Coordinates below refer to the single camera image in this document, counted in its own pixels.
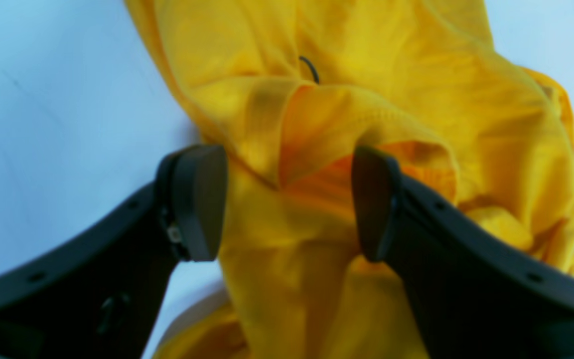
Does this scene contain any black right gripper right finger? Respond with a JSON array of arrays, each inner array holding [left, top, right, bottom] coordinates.
[[351, 146, 574, 359]]

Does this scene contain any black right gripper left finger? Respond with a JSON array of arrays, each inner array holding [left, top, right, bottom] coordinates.
[[0, 145, 228, 359]]

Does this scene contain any yellow orange T-shirt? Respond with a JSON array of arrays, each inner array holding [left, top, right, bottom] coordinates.
[[126, 0, 574, 359]]

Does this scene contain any black string on shirt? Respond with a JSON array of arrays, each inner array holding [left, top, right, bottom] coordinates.
[[299, 55, 320, 84]]

